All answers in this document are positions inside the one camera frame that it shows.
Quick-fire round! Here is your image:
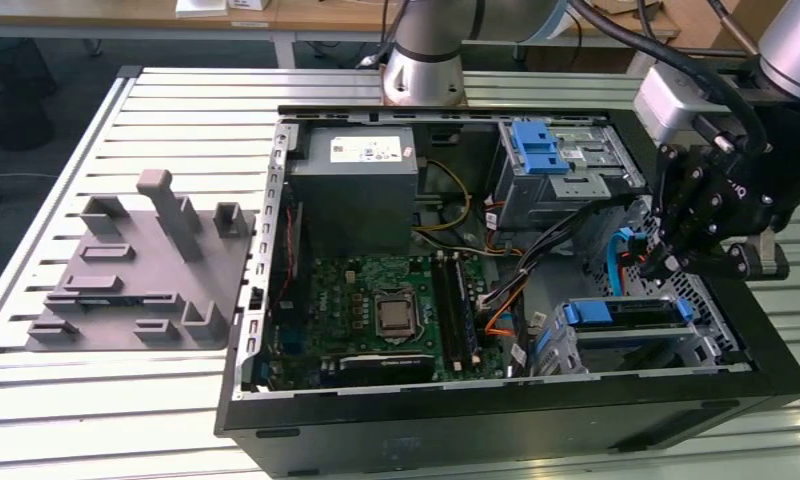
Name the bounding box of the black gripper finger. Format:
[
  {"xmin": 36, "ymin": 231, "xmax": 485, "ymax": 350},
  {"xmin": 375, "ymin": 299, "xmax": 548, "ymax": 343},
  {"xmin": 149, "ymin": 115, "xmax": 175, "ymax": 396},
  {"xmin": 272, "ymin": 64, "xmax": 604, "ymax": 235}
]
[
  {"xmin": 676, "ymin": 164, "xmax": 730, "ymax": 274},
  {"xmin": 639, "ymin": 144, "xmax": 688, "ymax": 281}
]

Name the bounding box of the black disk power wire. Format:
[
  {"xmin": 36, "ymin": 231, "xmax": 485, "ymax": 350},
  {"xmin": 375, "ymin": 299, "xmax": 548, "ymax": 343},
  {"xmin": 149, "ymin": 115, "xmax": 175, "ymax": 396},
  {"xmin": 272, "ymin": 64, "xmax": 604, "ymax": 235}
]
[{"xmin": 627, "ymin": 233, "xmax": 662, "ymax": 274}]

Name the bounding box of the blue data wire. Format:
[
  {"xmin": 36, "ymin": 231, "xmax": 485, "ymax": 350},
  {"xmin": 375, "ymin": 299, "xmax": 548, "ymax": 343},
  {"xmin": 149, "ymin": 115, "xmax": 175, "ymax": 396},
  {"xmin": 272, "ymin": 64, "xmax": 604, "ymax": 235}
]
[{"xmin": 604, "ymin": 227, "xmax": 648, "ymax": 301}]

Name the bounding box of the blue plastic drive latch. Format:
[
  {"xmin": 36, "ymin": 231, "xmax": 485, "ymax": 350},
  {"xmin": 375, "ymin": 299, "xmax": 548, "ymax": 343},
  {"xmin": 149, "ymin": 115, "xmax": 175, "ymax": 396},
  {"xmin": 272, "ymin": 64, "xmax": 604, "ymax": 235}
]
[{"xmin": 511, "ymin": 121, "xmax": 561, "ymax": 176}]

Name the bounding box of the brown cardboard piece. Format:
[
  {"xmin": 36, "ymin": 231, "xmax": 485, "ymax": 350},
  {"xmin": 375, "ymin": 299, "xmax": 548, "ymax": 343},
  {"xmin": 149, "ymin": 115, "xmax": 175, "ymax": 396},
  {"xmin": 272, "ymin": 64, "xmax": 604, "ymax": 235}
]
[{"xmin": 589, "ymin": 0, "xmax": 663, "ymax": 21}]

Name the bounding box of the RAM stick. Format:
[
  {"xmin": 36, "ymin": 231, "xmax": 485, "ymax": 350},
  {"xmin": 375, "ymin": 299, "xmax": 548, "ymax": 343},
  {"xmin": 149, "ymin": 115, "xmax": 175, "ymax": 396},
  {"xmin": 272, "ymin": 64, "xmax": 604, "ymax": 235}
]
[
  {"xmin": 453, "ymin": 257, "xmax": 483, "ymax": 354},
  {"xmin": 46, "ymin": 294, "xmax": 175, "ymax": 307}
]

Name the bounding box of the black RAM slot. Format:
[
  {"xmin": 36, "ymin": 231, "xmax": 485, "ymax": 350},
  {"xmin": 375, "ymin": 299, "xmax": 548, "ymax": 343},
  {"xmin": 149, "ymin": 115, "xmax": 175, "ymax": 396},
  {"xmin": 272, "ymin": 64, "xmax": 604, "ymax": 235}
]
[{"xmin": 432, "ymin": 252, "xmax": 467, "ymax": 371}]

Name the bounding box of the CPU socket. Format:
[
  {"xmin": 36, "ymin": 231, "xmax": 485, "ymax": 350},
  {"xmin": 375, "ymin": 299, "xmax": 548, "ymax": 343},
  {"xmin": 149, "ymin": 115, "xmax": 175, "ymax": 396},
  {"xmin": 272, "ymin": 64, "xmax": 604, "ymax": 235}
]
[{"xmin": 368, "ymin": 287, "xmax": 429, "ymax": 347}]

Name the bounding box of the grey power supply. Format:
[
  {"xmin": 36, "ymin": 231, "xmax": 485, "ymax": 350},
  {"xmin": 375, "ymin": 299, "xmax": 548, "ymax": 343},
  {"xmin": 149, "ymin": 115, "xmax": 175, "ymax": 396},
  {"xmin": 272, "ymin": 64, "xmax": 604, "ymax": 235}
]
[{"xmin": 285, "ymin": 124, "xmax": 420, "ymax": 259}]

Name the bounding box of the silver CPU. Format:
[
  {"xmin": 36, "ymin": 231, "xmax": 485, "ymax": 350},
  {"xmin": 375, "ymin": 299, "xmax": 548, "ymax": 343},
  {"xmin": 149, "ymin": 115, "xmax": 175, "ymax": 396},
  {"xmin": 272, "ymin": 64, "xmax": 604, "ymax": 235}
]
[{"xmin": 376, "ymin": 299, "xmax": 419, "ymax": 334}]

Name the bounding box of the green motherboard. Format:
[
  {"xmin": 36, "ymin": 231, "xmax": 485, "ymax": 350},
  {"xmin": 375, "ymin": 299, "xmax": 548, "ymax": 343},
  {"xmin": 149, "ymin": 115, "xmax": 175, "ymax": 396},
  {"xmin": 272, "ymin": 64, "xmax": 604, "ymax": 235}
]
[{"xmin": 305, "ymin": 252, "xmax": 508, "ymax": 386}]

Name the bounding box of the black graphics card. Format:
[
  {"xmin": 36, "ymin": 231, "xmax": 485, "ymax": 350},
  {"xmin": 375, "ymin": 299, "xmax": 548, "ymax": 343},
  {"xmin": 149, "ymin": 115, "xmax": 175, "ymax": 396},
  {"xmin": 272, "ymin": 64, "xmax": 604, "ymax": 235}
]
[{"xmin": 323, "ymin": 353, "xmax": 436, "ymax": 387}]

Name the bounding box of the black PC case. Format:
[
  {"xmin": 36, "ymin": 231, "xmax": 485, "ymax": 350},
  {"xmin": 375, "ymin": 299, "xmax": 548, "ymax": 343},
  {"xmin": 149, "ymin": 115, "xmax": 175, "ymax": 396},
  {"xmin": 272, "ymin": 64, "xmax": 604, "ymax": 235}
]
[{"xmin": 212, "ymin": 104, "xmax": 800, "ymax": 476}]

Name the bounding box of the grey parts rack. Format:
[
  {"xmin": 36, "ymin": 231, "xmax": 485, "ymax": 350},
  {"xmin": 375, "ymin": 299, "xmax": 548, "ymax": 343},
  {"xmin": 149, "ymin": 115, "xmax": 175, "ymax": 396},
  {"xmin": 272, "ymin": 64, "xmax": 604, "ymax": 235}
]
[{"xmin": 24, "ymin": 168, "xmax": 259, "ymax": 354}]

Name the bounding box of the wooden desk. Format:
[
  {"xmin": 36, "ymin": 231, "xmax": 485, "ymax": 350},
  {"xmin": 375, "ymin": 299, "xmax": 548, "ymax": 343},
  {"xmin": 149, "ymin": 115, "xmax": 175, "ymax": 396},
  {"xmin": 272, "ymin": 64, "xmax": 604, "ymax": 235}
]
[{"xmin": 0, "ymin": 0, "xmax": 683, "ymax": 76}]

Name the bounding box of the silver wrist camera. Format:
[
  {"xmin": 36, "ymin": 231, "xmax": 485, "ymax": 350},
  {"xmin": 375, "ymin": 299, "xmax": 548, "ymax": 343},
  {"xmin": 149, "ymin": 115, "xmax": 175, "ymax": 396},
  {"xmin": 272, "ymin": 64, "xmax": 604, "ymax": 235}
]
[{"xmin": 632, "ymin": 64, "xmax": 706, "ymax": 146}]

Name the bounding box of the black wire bundle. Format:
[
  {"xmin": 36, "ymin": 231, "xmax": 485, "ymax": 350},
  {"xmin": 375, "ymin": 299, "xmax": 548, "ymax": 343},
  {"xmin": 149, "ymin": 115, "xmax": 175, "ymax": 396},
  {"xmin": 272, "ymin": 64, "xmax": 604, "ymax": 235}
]
[{"xmin": 489, "ymin": 192, "xmax": 652, "ymax": 311}]

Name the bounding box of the red wire with white label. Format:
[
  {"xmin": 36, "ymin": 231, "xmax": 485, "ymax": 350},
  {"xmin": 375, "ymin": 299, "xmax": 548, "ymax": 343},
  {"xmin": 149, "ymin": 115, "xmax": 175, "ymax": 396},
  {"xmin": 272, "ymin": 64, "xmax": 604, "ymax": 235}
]
[{"xmin": 483, "ymin": 197, "xmax": 508, "ymax": 256}]

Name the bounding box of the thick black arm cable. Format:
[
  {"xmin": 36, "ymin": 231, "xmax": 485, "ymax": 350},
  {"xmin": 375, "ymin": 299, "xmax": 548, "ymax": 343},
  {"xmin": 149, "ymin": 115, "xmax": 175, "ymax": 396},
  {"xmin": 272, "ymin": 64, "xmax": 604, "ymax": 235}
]
[{"xmin": 565, "ymin": 0, "xmax": 775, "ymax": 154}]

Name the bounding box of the yellow wire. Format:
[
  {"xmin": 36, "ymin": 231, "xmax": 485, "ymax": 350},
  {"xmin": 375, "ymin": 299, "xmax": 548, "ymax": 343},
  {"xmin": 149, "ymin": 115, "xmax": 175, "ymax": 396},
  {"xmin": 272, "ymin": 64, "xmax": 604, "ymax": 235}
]
[{"xmin": 412, "ymin": 158, "xmax": 473, "ymax": 232}]

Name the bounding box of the grey wire bundle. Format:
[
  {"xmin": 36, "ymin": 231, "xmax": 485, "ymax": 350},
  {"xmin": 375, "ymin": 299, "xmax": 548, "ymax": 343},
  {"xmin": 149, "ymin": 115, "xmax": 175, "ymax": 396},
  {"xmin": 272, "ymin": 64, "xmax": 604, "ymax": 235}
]
[{"xmin": 412, "ymin": 227, "xmax": 528, "ymax": 259}]

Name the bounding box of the orange wire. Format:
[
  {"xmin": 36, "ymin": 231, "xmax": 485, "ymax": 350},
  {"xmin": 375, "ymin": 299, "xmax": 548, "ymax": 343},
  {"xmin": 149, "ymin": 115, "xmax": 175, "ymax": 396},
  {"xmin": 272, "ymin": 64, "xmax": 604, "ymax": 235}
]
[{"xmin": 483, "ymin": 302, "xmax": 519, "ymax": 346}]

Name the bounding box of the red black twisted wire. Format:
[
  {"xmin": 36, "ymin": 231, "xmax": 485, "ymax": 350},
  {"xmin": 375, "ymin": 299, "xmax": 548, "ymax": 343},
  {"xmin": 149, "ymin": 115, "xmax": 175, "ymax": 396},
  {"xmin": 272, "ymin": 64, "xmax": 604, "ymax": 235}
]
[{"xmin": 271, "ymin": 207, "xmax": 299, "ymax": 314}]

